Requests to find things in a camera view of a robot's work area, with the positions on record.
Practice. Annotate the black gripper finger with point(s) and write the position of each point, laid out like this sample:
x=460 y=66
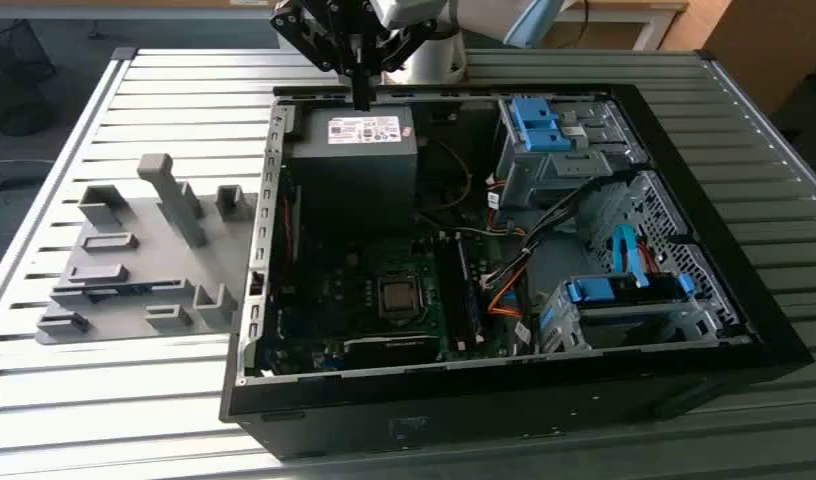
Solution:
x=301 y=35
x=408 y=45

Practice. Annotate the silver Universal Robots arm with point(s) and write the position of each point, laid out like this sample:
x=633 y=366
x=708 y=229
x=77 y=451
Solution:
x=434 y=60

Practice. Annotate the black RAM slot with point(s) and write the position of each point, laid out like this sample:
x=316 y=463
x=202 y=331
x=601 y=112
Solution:
x=450 y=300

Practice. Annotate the grey power supply unit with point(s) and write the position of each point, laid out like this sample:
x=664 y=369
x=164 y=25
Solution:
x=314 y=145

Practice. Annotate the blue plastic drive latch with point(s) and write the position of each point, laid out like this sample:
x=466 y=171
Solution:
x=535 y=120

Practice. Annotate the grey metal drive cage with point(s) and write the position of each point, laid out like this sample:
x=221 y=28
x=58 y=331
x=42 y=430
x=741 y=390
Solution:
x=568 y=170

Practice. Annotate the black mesh wastebasket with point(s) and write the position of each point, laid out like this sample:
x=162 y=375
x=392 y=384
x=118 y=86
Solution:
x=14 y=75

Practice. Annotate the silver CPU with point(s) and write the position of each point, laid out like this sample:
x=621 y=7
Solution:
x=397 y=295

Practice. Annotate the grey parts rack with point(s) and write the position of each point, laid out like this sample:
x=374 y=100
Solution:
x=154 y=270

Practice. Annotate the green motherboard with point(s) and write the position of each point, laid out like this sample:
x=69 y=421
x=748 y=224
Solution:
x=328 y=300

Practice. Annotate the wooden cabinet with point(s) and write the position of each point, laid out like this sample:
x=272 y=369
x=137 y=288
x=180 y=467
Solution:
x=768 y=50

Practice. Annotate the black CPU socket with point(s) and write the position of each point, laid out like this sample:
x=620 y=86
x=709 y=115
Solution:
x=397 y=316

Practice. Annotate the blue disk carrier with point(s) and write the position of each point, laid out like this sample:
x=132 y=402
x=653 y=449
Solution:
x=588 y=290

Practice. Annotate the black hard disk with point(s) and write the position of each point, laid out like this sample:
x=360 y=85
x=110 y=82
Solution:
x=648 y=290

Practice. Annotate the black graphics card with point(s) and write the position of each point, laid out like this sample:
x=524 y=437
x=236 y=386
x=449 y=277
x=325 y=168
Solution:
x=388 y=352

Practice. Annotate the black open PC case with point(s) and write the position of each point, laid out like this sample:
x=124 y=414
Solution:
x=448 y=415

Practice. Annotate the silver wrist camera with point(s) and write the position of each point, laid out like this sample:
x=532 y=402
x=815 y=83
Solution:
x=408 y=12

